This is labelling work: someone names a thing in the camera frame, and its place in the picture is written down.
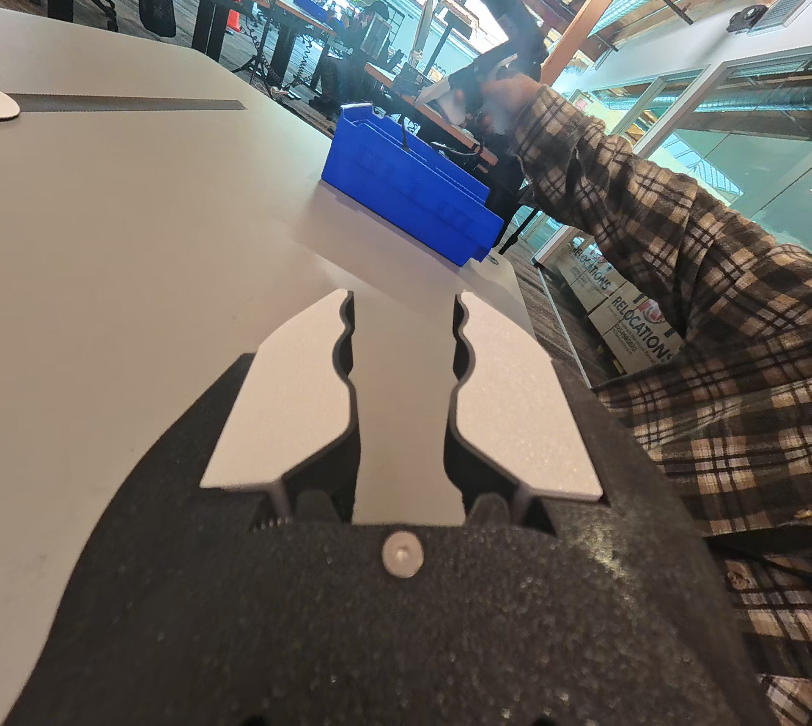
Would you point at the white ceiling vent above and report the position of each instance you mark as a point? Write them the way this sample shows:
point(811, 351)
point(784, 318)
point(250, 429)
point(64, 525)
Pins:
point(783, 6)

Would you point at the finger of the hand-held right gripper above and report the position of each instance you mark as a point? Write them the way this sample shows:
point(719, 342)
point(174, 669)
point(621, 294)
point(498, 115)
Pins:
point(444, 101)

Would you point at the printed cardboard box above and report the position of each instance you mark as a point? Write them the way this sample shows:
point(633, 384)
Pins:
point(583, 275)
point(634, 326)

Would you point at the person's plaid shirt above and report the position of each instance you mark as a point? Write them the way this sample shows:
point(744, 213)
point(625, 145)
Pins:
point(729, 453)

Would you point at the blue plastic bin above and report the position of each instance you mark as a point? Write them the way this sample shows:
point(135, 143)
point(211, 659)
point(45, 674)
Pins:
point(406, 193)

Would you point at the wooden document stand white base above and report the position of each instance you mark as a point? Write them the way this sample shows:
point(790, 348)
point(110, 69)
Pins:
point(7, 106)

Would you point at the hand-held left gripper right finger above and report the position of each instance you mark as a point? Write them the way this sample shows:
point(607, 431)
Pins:
point(520, 415)

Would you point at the black camera tripod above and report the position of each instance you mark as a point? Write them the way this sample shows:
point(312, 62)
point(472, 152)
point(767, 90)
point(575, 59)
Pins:
point(257, 47)

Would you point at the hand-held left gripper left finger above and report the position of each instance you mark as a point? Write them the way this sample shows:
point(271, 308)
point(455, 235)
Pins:
point(285, 409)

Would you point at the person's right forearm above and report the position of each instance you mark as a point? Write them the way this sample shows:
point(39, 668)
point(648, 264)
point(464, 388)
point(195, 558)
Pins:
point(634, 199)

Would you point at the person's right hand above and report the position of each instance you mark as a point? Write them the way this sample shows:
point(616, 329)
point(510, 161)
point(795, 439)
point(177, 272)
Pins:
point(507, 101)

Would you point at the small blue bin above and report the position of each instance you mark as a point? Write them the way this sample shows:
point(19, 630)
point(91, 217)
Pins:
point(314, 4)

